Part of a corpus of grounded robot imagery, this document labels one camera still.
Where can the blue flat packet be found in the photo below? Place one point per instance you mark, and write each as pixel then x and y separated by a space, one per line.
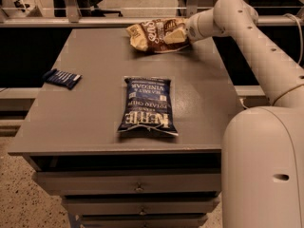
pixel 62 78

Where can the middle drawer knob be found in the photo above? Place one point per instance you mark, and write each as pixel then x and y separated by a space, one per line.
pixel 142 212

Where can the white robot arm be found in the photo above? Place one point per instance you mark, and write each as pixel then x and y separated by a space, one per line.
pixel 262 156

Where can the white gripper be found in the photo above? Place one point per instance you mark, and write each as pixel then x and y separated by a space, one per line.
pixel 191 29

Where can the metal railing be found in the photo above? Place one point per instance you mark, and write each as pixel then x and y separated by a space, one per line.
pixel 40 13

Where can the drawer knob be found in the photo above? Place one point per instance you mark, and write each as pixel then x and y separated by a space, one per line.
pixel 142 212
pixel 138 188

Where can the brown chip bag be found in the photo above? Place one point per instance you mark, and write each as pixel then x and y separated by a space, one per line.
pixel 148 36

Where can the blue kettle chip bag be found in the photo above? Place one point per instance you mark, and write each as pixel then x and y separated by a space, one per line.
pixel 148 105

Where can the grey drawer cabinet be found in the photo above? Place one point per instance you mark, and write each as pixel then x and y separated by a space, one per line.
pixel 71 137

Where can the top drawer knob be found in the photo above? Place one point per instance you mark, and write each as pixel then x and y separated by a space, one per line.
pixel 138 188

